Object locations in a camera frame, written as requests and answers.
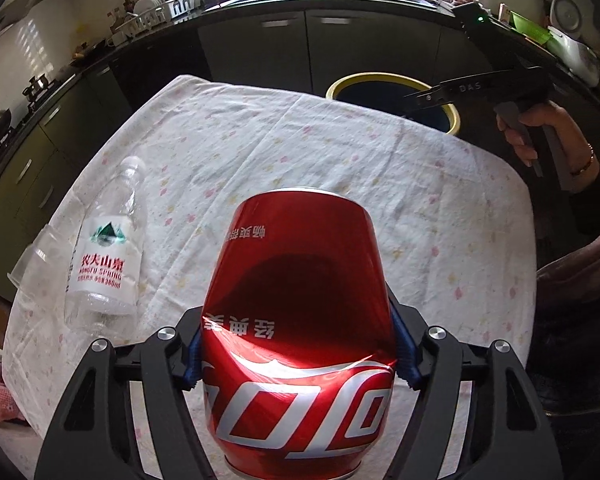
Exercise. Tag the white mug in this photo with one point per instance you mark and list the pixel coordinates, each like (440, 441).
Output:
(115, 41)

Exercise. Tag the yellow rimmed trash bin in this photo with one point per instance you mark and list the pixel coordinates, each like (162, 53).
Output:
(380, 91)

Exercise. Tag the black gas stove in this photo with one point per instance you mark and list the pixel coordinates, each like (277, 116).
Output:
(27, 110)

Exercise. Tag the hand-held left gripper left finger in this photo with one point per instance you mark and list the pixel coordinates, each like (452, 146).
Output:
(192, 365)

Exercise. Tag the green lower cabinets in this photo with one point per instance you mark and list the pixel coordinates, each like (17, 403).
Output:
(260, 45)

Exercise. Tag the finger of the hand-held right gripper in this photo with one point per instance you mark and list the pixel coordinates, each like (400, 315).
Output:
(430, 96)

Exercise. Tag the clear plastic cup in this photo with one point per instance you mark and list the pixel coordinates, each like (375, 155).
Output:
(35, 260)

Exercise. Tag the white rice cooker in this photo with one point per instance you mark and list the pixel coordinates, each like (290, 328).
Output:
(575, 55)

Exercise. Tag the white floral tablecloth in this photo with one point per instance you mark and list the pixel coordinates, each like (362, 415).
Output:
(330, 150)

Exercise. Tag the black frying pan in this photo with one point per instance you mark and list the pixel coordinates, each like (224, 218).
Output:
(91, 52)

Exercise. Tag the person's clothing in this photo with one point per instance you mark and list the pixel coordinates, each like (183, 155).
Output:
(575, 320)

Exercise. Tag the red soda can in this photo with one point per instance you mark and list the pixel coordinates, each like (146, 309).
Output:
(300, 310)

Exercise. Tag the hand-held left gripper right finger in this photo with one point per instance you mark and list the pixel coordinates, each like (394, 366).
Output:
(406, 357)

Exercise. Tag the white dish rack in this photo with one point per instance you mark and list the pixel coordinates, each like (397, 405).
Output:
(175, 7)

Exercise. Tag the person's right hand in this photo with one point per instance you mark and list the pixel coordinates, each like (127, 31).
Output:
(572, 135)

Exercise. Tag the clear labelled water bottle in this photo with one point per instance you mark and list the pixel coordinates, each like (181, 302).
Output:
(102, 260)

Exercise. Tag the green plastic basket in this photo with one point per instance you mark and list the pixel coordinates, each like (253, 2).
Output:
(530, 27)

